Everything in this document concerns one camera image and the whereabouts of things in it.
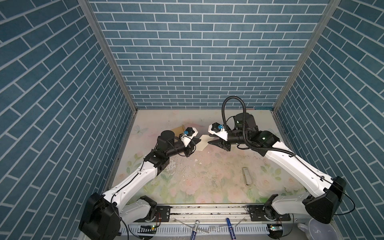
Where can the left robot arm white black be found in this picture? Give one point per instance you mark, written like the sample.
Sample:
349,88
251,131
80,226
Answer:
104,214

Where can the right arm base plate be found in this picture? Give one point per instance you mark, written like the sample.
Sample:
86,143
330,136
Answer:
259,213

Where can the right circuit board green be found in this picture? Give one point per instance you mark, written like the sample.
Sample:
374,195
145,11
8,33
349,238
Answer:
275,231

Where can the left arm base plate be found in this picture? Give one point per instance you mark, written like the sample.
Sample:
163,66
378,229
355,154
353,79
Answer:
159,213

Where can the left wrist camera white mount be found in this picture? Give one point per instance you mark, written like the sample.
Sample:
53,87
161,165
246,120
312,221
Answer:
187,135

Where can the cream letter paper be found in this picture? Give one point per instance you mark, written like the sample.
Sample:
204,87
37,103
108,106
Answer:
204,142

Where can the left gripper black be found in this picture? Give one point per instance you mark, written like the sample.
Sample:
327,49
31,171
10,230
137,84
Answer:
188,149

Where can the circuit board green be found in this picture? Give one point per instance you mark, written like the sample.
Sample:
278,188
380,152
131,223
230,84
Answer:
275,231
146,232

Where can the brown kraft envelope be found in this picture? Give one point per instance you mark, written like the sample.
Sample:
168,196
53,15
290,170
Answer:
179,131

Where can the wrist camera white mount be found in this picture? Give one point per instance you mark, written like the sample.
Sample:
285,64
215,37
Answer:
219,130
187,135

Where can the blue white marker pen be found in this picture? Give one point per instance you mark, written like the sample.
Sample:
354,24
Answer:
195,229

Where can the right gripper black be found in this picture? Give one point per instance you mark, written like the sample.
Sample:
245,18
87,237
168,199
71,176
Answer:
220,143

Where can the left circuit board green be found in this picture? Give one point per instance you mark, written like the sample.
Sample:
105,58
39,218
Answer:
146,232

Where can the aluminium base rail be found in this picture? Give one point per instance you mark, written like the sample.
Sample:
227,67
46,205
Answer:
212,223

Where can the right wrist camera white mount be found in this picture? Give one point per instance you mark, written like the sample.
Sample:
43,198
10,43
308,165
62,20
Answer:
219,130

